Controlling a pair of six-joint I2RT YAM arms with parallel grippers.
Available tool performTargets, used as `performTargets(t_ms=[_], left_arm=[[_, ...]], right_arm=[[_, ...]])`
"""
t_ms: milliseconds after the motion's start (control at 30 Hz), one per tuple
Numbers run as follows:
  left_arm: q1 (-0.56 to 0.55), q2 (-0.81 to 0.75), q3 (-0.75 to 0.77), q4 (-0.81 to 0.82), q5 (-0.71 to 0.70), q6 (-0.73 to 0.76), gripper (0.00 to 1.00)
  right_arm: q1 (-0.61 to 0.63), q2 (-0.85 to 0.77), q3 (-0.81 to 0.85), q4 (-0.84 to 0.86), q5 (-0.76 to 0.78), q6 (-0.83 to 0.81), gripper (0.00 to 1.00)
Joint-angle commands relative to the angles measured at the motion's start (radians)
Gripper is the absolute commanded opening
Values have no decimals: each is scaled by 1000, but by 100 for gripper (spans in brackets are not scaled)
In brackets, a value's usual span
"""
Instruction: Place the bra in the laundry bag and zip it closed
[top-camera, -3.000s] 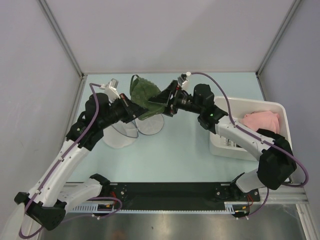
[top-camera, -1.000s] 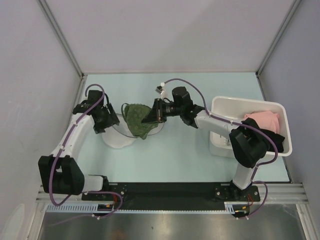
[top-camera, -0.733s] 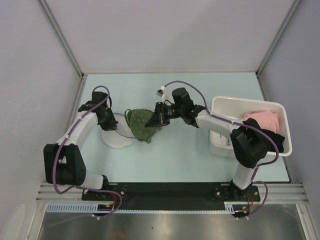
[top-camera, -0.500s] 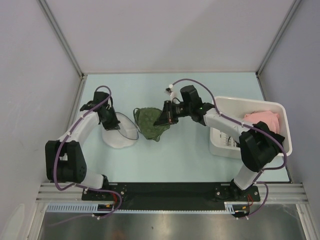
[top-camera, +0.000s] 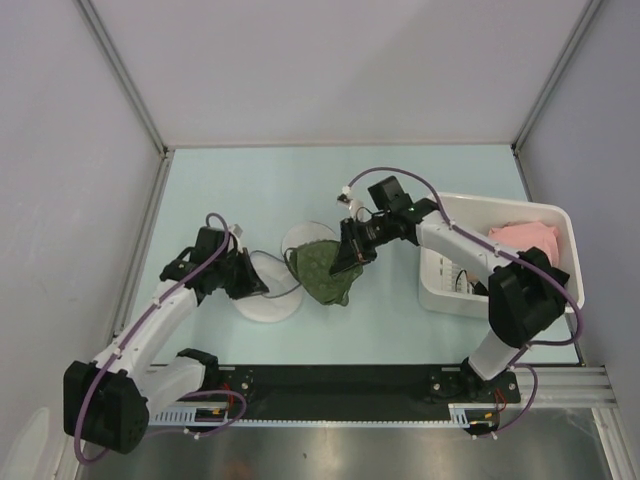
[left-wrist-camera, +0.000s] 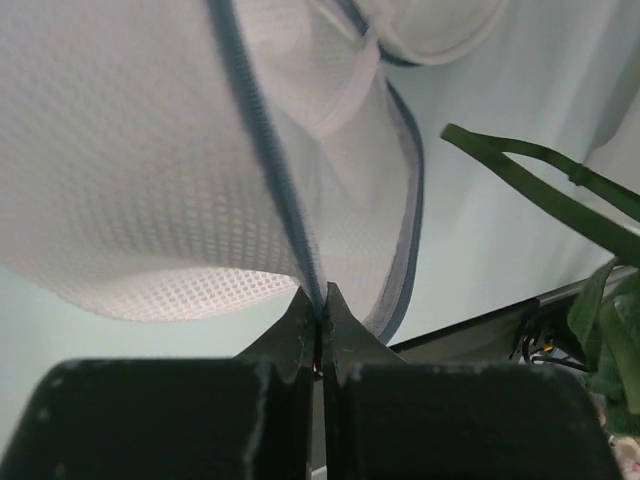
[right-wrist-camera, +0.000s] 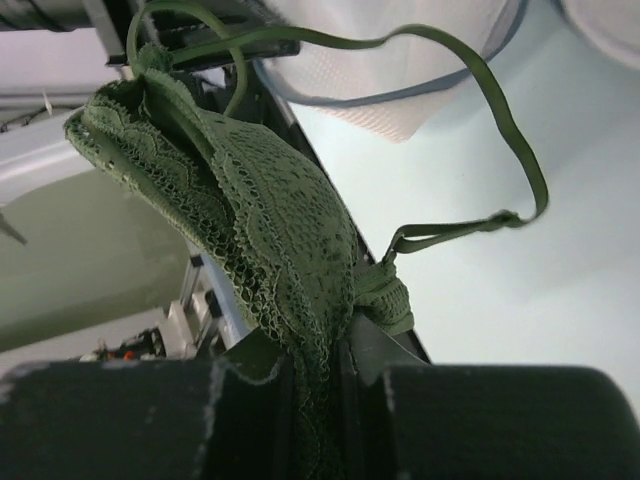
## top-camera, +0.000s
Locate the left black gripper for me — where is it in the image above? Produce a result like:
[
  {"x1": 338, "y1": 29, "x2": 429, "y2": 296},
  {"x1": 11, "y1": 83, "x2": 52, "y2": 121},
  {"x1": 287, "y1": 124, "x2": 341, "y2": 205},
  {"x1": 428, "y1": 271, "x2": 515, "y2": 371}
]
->
[{"x1": 214, "y1": 247, "x2": 268, "y2": 300}]

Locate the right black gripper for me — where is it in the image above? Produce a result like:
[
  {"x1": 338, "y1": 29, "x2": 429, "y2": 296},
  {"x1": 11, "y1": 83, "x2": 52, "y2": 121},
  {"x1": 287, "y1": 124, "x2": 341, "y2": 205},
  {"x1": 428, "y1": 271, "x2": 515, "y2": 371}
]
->
[{"x1": 330, "y1": 212, "x2": 394, "y2": 277}]

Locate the green bra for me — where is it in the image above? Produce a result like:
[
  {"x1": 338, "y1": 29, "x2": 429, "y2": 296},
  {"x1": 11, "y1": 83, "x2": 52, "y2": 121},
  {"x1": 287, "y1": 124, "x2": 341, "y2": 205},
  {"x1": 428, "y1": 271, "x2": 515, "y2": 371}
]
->
[{"x1": 284, "y1": 240, "x2": 363, "y2": 307}]

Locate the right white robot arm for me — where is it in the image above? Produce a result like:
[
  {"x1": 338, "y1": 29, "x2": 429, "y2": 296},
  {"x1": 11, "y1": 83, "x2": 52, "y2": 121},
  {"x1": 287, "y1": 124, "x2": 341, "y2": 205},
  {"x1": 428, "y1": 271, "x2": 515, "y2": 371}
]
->
[{"x1": 329, "y1": 176, "x2": 580, "y2": 401}]

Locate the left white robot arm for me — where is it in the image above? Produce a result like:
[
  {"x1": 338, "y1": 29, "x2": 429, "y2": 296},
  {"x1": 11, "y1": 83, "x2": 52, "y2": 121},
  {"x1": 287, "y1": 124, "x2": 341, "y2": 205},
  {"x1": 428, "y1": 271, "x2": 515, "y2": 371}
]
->
[{"x1": 63, "y1": 225, "x2": 268, "y2": 463}]

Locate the white plastic basket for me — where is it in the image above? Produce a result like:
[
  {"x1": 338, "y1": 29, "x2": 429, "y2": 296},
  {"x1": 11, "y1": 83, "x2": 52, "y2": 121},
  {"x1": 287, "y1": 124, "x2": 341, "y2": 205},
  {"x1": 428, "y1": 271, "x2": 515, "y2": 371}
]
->
[{"x1": 418, "y1": 193, "x2": 585, "y2": 319}]

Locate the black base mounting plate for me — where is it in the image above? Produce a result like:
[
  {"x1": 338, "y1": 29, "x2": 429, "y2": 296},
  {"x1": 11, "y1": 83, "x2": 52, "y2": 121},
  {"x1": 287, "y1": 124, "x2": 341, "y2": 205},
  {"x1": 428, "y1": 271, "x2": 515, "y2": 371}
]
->
[{"x1": 194, "y1": 364, "x2": 521, "y2": 413}]

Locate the black garment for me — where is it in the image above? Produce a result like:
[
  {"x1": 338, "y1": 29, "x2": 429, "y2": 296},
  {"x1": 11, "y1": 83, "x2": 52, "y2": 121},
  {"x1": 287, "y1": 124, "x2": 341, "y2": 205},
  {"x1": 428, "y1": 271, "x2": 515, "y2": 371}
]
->
[{"x1": 472, "y1": 282, "x2": 489, "y2": 297}]

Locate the pink garment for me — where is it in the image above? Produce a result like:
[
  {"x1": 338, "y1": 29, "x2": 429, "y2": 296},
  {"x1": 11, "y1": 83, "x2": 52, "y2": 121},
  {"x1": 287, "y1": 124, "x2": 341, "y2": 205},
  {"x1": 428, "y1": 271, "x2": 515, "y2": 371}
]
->
[{"x1": 488, "y1": 221, "x2": 560, "y2": 267}]

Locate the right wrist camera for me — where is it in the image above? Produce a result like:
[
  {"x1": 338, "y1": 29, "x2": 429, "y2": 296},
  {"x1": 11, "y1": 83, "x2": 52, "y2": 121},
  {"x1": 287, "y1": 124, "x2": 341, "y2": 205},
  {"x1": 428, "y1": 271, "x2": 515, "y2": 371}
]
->
[{"x1": 337, "y1": 186, "x2": 364, "y2": 220}]

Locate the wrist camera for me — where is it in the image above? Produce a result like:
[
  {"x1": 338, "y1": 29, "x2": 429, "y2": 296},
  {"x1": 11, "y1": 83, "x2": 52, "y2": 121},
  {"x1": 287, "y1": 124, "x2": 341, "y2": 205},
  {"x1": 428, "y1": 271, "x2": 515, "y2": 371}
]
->
[
  {"x1": 337, "y1": 186, "x2": 364, "y2": 220},
  {"x1": 230, "y1": 224, "x2": 245, "y2": 251}
]

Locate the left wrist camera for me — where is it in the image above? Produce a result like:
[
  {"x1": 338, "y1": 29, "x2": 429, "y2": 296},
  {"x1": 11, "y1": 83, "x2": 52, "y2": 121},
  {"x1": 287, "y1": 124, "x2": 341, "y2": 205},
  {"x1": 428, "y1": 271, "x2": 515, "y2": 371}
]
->
[{"x1": 230, "y1": 224, "x2": 245, "y2": 251}]

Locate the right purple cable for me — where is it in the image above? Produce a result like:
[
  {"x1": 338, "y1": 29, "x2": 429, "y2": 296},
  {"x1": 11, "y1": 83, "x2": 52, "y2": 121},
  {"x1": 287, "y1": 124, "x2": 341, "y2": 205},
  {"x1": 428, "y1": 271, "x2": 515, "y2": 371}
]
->
[{"x1": 342, "y1": 167, "x2": 585, "y2": 439}]

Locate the purple cable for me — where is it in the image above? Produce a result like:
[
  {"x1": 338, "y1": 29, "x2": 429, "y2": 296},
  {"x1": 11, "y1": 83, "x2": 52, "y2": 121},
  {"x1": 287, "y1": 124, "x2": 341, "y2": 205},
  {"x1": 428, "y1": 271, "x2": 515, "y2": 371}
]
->
[
  {"x1": 342, "y1": 167, "x2": 585, "y2": 439},
  {"x1": 72, "y1": 213, "x2": 247, "y2": 464}
]

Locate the white slotted cable duct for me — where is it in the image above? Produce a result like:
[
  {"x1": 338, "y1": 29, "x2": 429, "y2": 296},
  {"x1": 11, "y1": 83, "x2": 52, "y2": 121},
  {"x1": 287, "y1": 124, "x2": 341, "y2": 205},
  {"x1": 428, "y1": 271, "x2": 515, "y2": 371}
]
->
[{"x1": 149, "y1": 403, "x2": 498, "y2": 430}]

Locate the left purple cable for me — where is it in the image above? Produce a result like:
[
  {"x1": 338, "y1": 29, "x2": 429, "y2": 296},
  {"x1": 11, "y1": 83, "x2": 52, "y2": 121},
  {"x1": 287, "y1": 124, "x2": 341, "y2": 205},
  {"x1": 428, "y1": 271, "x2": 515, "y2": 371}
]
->
[{"x1": 72, "y1": 213, "x2": 247, "y2": 464}]

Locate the left aluminium frame post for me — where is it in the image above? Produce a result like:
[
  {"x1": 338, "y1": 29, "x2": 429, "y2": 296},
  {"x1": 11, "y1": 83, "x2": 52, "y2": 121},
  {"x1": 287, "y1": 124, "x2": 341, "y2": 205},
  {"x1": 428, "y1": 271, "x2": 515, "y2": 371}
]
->
[{"x1": 73, "y1": 0, "x2": 168, "y2": 157}]

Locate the aluminium frame post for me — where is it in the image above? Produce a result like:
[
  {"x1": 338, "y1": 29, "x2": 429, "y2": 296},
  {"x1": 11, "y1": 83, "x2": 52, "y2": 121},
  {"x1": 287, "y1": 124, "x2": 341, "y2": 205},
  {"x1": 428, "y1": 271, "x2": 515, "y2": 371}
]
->
[
  {"x1": 73, "y1": 0, "x2": 168, "y2": 157},
  {"x1": 512, "y1": 0, "x2": 606, "y2": 151}
]

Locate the right aluminium frame post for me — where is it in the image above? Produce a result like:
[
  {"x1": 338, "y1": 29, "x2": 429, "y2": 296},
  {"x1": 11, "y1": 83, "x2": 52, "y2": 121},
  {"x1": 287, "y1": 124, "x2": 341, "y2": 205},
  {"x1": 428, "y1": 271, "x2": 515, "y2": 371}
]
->
[{"x1": 512, "y1": 0, "x2": 606, "y2": 151}]

